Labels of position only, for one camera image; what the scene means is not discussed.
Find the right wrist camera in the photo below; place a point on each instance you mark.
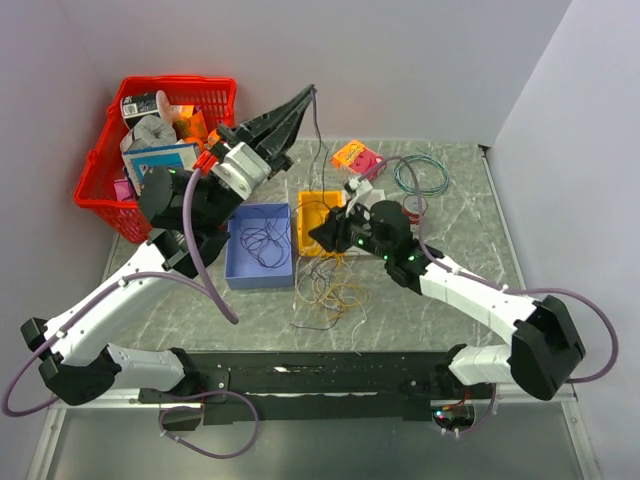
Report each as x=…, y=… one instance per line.
x=357, y=189

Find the black white box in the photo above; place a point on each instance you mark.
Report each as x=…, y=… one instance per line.
x=135, y=107

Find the orange pink snack box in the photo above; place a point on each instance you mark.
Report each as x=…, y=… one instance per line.
x=356, y=159

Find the blue white box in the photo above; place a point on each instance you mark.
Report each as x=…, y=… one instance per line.
x=179, y=155

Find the orange snack packet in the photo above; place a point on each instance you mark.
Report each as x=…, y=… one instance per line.
x=193, y=126

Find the blue open box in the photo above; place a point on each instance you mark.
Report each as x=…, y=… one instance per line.
x=259, y=253

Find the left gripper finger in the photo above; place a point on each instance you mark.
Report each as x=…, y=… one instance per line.
x=254, y=130
x=285, y=123

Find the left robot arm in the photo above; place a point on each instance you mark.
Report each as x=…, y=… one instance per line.
x=188, y=209

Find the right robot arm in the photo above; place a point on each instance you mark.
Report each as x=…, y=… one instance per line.
x=541, y=346

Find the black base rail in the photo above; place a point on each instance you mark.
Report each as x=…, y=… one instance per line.
x=318, y=385

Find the magenta packet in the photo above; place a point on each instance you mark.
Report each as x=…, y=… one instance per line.
x=124, y=190

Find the red plastic basket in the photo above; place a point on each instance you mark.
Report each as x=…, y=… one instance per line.
x=177, y=96

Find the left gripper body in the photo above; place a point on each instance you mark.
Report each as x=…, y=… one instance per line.
x=228, y=136

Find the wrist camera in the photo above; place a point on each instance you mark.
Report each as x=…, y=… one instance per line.
x=357, y=189
x=242, y=170

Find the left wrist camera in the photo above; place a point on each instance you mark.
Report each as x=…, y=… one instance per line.
x=242, y=170

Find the red white soup can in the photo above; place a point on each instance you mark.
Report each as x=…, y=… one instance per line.
x=414, y=208

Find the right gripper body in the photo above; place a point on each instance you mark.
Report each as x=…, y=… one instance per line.
x=353, y=230

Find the yellow plastic bin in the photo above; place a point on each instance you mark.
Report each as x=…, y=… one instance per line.
x=313, y=208

